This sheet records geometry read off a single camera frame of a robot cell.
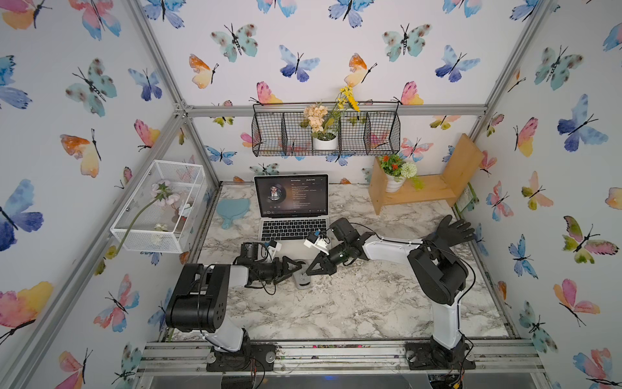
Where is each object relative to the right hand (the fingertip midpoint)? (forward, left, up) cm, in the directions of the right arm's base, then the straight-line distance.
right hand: (311, 270), depth 83 cm
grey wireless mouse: (-1, +3, -5) cm, 6 cm away
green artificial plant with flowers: (+39, -30, +14) cm, 51 cm away
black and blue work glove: (+21, -55, -8) cm, 59 cm away
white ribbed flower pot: (+39, -31, +3) cm, 50 cm away
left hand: (+3, +5, -5) cm, 8 cm away
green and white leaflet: (+41, -66, -5) cm, 78 cm away
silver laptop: (+29, +11, -3) cm, 32 cm away
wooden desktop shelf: (+45, -60, +10) cm, 75 cm away
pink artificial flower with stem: (+11, +45, +24) cm, 52 cm away
